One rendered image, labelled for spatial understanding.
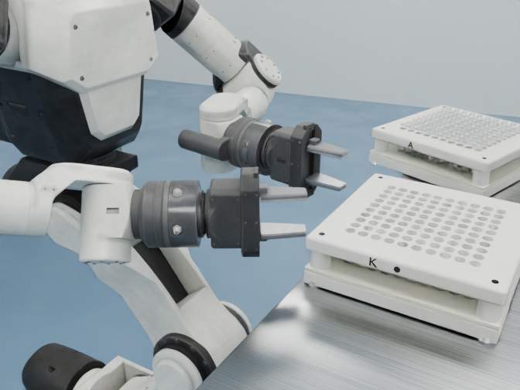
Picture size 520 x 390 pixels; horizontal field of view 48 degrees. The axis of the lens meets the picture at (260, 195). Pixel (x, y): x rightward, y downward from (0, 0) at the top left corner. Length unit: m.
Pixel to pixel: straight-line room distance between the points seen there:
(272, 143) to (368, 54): 3.84
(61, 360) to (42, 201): 0.84
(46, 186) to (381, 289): 0.42
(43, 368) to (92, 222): 0.83
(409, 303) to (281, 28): 4.28
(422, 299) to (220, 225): 0.26
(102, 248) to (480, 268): 0.45
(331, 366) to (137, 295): 0.55
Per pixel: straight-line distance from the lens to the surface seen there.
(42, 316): 2.32
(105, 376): 1.49
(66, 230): 1.12
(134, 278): 1.09
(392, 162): 1.15
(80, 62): 0.96
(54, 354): 1.55
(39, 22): 0.94
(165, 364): 1.10
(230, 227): 0.75
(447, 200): 0.89
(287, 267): 2.46
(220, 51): 1.23
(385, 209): 0.84
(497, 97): 4.72
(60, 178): 0.74
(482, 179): 1.06
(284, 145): 0.92
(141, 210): 0.74
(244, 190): 0.72
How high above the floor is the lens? 1.31
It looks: 25 degrees down
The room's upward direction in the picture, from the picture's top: straight up
